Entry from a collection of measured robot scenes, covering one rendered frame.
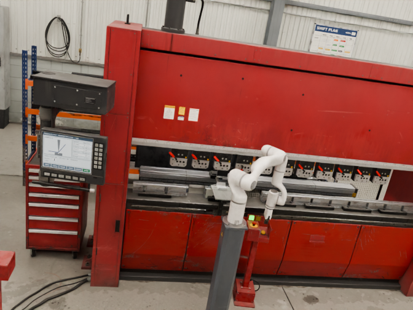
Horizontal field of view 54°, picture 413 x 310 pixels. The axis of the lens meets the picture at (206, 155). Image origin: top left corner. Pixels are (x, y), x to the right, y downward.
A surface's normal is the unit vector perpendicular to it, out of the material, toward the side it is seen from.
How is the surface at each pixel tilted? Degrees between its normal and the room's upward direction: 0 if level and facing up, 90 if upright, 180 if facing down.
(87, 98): 90
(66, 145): 90
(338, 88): 90
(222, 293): 90
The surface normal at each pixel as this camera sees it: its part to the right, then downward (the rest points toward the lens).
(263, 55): 0.14, 0.36
